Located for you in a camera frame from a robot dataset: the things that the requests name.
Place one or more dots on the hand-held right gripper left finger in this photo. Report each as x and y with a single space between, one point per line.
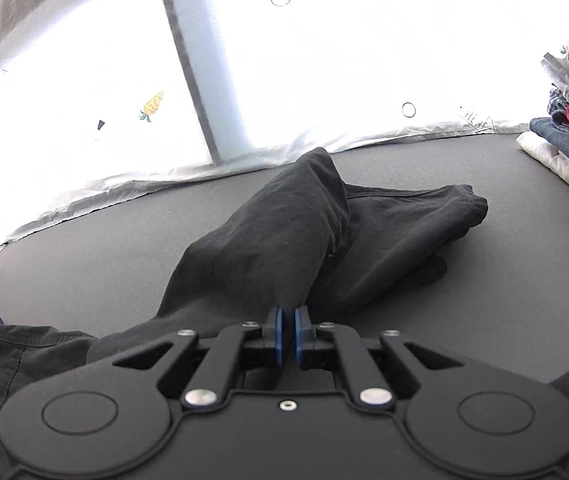
278 336

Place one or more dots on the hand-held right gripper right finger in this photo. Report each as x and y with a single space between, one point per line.
298 336

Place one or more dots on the black pants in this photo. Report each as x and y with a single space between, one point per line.
274 240

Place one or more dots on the white printed sheet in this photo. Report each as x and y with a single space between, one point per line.
364 60

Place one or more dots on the window frame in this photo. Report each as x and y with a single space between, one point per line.
189 70

